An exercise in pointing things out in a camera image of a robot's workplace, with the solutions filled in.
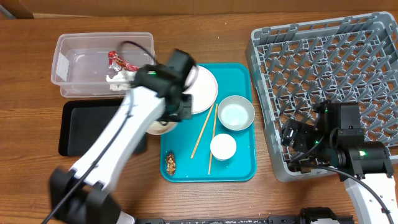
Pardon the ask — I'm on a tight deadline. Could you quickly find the large white plate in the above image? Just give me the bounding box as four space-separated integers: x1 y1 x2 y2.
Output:
184 65 218 114

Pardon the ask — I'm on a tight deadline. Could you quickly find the small white cup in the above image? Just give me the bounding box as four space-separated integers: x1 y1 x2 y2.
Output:
210 134 237 161

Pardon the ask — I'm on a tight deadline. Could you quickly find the red snack wrapper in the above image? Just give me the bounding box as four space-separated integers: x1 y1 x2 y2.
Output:
108 51 139 72

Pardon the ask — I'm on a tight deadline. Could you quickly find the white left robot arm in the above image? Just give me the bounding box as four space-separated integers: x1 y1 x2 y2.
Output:
43 64 197 223

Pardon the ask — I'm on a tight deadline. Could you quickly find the wooden chopstick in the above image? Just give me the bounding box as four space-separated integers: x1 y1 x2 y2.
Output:
208 103 219 175
190 104 215 159

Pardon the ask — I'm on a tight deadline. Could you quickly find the small pink plate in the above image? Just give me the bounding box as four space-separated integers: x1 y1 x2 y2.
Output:
147 121 178 135

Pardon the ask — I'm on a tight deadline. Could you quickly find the grey dishwasher rack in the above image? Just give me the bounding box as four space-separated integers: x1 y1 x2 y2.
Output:
246 12 397 182

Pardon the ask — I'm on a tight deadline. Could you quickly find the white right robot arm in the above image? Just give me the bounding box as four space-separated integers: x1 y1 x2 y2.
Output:
280 118 397 223

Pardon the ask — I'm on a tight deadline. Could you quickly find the left wooden chopstick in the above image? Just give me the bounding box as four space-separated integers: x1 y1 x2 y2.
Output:
190 104 215 159

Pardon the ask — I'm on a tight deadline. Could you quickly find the brown food scrap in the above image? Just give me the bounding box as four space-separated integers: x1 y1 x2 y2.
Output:
166 152 177 175

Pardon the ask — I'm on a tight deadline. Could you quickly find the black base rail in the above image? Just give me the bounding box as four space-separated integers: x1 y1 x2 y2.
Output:
136 207 354 224

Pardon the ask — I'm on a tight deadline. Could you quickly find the black plastic tray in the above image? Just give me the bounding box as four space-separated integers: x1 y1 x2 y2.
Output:
58 97 149 157

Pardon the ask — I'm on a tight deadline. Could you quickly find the teal plastic tray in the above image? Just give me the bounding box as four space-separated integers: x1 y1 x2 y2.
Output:
160 63 257 182

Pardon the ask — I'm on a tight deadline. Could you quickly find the right wooden chopstick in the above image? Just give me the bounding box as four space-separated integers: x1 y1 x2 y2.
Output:
208 103 219 175

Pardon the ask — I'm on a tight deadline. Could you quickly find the white tissue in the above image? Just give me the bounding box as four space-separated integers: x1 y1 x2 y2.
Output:
106 70 136 91

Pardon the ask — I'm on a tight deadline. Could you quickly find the grey bowl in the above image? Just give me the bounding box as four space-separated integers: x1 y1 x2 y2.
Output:
218 95 255 131

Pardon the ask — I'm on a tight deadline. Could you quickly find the clear plastic bin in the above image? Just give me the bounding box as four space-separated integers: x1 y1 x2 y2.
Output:
51 32 155 98

